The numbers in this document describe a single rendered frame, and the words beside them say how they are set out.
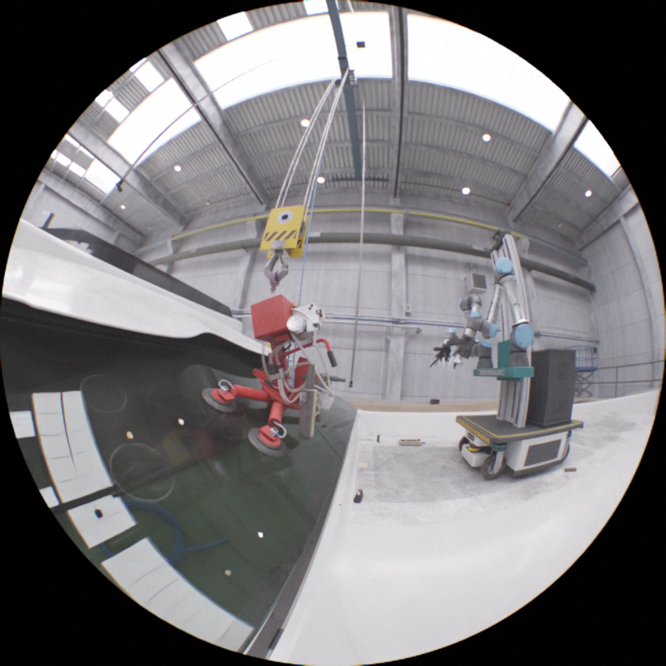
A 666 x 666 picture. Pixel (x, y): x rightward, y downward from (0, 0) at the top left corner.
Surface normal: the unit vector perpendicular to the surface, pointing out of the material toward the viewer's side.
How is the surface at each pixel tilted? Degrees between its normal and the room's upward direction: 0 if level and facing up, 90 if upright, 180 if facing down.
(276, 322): 90
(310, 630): 45
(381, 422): 90
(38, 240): 90
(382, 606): 32
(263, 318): 90
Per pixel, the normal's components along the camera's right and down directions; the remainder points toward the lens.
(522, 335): -0.61, -0.05
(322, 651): 0.82, -0.56
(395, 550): 0.06, -1.00
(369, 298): -0.15, -0.17
